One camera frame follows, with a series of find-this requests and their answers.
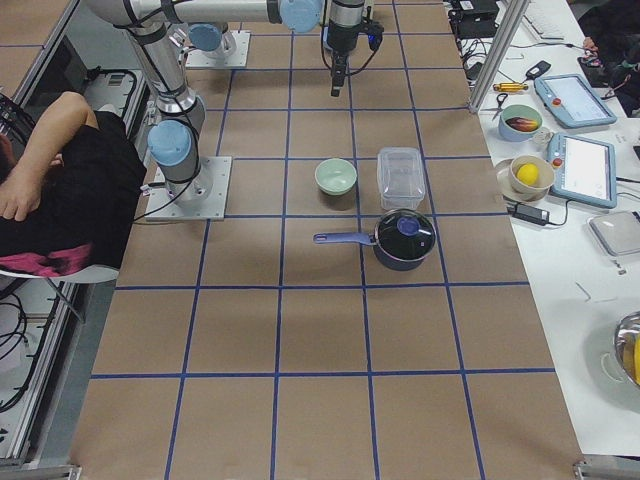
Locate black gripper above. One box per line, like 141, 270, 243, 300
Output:
326, 20, 361, 97

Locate black scissors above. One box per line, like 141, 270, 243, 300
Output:
492, 92, 509, 119

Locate beige plate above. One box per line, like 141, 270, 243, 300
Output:
495, 158, 551, 203

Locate green bowl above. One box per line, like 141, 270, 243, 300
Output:
314, 158, 357, 196

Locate teach pendant tablet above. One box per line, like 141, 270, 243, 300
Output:
547, 133, 617, 209
534, 74, 617, 128

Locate near teach pendant tablet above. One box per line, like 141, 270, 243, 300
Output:
547, 133, 617, 209

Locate yellow handled screwdriver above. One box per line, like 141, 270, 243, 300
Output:
492, 82, 529, 94

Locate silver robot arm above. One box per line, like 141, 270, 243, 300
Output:
88, 1, 212, 206
161, 0, 369, 97

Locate aluminium frame post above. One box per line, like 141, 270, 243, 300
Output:
468, 0, 529, 114

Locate seated person in black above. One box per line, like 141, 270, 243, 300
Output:
1, 92, 146, 277

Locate blue saucepan with glass lid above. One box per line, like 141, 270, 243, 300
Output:
313, 209, 436, 271

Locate blue bowl with fruit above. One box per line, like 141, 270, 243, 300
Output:
498, 104, 542, 142

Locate steel mixing bowl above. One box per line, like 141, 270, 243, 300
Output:
600, 311, 639, 387

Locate black power adapter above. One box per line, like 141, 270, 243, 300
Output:
507, 203, 549, 226

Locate far teach pendant tablet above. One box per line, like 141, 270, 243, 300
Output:
534, 74, 617, 128

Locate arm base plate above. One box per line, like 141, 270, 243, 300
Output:
144, 156, 232, 222
186, 30, 251, 70

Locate grey kitchen scale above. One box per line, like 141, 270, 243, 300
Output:
587, 211, 640, 256

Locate beige bowl with lemon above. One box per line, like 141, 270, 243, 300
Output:
508, 155, 555, 195

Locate clear plastic lidded container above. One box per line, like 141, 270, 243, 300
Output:
377, 147, 426, 210

